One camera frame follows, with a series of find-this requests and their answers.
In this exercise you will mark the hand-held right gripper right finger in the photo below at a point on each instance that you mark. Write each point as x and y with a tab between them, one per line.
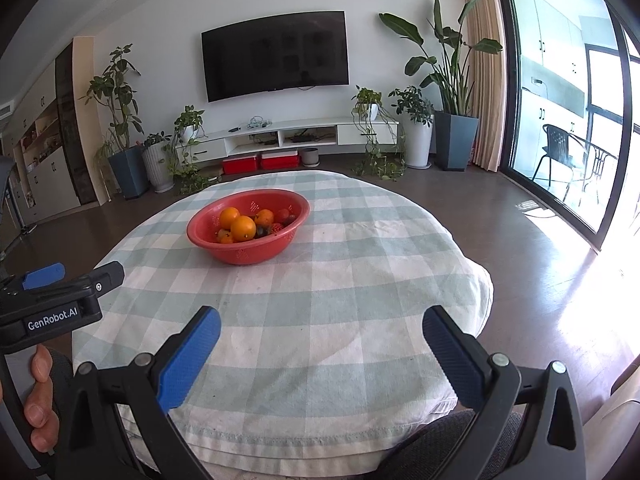
452	357

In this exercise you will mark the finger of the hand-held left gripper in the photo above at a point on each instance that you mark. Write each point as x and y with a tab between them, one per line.
85	285
45	276

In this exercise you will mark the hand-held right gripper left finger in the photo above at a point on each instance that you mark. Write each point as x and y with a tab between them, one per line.
187	360

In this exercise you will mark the red plastic colander bowl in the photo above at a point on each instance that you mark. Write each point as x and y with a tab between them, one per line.
240	252

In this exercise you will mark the small orange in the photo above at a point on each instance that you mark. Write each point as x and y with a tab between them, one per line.
264	217
243	228
226	238
229	217

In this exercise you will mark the dark purple passion fruit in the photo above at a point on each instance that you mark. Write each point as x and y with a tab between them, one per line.
261	233

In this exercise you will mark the red tomato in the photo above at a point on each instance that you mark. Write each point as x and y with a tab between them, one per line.
283	215

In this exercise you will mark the person's left hand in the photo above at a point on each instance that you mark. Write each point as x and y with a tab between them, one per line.
42	400

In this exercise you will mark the grey mesh office chair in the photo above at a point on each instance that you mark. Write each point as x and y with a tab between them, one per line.
440	440

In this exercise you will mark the built-in storage cabinet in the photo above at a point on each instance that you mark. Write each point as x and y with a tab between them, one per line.
50	175

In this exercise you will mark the potted tree in blue pot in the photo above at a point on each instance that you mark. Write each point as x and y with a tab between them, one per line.
127	172

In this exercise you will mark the plant in white ribbed pot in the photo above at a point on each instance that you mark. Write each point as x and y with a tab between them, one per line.
157	167

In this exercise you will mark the green white checkered tablecloth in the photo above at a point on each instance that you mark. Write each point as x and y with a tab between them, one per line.
325	285

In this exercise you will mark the beige sofa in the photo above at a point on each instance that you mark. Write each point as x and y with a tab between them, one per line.
617	420

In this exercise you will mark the white television cabinet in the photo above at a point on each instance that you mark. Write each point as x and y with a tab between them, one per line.
210	142

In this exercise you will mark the trailing pothos in white pot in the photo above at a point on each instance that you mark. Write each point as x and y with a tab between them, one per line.
189	125
367	105

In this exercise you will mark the red storage box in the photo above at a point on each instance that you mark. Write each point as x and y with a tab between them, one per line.
280	160
240	165

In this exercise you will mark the large-leaf plant in grey-blue pot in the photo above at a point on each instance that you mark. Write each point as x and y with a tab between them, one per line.
455	140

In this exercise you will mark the bushy plant in tall white pot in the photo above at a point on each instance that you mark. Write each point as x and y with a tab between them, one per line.
417	142

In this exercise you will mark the black balcony chair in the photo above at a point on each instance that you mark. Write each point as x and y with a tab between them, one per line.
555	147

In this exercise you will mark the small grey pot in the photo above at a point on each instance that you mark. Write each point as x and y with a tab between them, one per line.
310	156

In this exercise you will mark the black-framed sliding glass door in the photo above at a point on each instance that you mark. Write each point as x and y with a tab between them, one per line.
502	85

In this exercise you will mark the beige curtain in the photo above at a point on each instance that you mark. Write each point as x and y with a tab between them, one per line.
482	70

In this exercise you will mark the white balcony cabinet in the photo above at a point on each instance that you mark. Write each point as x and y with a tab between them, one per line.
550	60

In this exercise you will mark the black wall television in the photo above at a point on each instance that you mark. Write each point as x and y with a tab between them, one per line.
275	55

